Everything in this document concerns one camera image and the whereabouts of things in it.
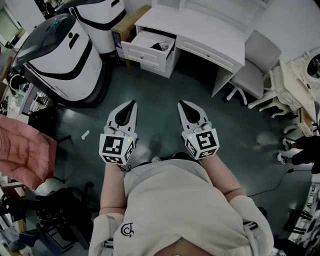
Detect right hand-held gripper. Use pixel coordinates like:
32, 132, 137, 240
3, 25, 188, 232
177, 99, 218, 161

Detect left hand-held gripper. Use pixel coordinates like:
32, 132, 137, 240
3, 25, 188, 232
99, 100, 139, 166

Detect white drawer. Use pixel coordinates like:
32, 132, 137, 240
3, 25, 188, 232
121, 28, 177, 67

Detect dark item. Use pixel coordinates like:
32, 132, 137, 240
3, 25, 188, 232
149, 41, 174, 53

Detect person's right forearm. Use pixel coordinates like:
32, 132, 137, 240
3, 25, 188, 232
199, 154, 246, 202

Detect person's left forearm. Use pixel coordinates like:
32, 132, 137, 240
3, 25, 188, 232
99, 161, 129, 216

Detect white desk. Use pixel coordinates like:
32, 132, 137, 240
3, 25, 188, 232
134, 0, 273, 98

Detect person's black trousers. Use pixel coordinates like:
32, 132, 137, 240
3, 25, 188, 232
171, 151, 202, 165

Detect grey upholstered chair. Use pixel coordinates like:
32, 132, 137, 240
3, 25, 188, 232
222, 29, 283, 107

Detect black bag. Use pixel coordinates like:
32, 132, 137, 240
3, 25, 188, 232
27, 106, 60, 142

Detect large white black robot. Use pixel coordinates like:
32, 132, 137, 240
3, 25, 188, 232
55, 0, 127, 55
11, 13, 112, 109

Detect brown cardboard box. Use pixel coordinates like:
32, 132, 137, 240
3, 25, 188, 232
111, 4, 152, 69

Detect person's beige shirt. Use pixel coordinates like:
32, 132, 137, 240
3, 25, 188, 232
88, 158, 275, 256

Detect cream ornate dressing table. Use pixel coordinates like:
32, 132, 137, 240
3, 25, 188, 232
247, 47, 320, 137

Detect pink padded jacket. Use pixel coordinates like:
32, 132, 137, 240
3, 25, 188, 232
0, 114, 58, 191

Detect black office chair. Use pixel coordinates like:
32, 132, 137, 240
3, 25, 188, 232
0, 181, 101, 251

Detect black gripper strap cord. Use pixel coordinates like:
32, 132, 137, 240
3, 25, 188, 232
118, 163, 134, 174

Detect black floor cable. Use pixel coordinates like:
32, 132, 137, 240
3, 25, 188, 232
246, 167, 296, 198

